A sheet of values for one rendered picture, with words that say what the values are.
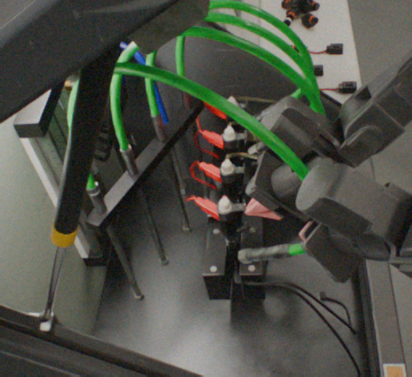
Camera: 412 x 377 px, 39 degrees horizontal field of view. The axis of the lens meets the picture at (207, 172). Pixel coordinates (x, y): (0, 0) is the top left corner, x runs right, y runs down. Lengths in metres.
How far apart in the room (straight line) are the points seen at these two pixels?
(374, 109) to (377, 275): 0.37
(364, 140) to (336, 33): 0.74
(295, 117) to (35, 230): 0.43
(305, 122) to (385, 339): 0.38
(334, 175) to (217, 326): 0.63
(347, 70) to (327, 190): 0.83
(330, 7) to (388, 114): 0.83
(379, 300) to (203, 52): 0.53
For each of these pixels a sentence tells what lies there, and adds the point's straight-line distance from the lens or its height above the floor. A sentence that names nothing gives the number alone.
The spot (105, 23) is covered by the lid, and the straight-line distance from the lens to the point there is 0.26.
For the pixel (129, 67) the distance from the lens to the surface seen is 0.67.
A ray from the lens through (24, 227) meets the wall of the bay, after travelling 0.89.
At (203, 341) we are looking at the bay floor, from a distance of 1.10.
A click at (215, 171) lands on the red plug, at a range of 1.00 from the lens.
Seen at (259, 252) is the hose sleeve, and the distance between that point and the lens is 0.82.
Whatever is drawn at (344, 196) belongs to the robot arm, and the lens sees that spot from 0.53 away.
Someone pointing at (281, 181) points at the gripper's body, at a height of 1.19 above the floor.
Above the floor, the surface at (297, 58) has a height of 1.26.
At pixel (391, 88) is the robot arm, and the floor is 1.34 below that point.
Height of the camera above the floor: 1.80
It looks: 46 degrees down
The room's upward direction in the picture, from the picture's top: 12 degrees counter-clockwise
